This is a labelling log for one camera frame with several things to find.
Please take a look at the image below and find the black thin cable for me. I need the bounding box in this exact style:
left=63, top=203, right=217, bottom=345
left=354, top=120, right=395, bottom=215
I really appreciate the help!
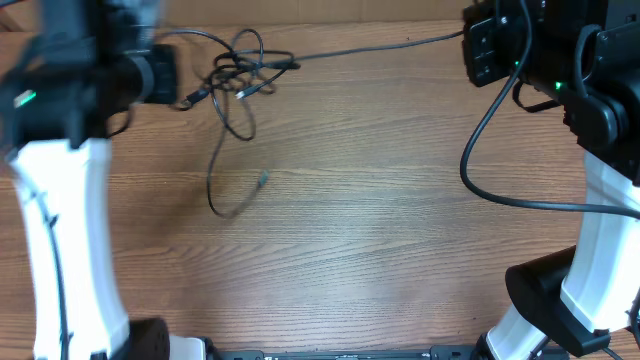
left=205, top=29, right=466, bottom=220

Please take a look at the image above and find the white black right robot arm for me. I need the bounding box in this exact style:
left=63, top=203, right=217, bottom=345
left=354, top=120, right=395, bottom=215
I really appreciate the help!
left=459, top=1, right=639, bottom=359

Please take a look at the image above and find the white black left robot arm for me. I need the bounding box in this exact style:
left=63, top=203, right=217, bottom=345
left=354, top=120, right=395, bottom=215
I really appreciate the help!
left=1, top=0, right=212, bottom=359

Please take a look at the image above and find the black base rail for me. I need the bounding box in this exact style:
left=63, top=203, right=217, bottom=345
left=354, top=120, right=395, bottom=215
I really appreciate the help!
left=205, top=345, right=490, bottom=360

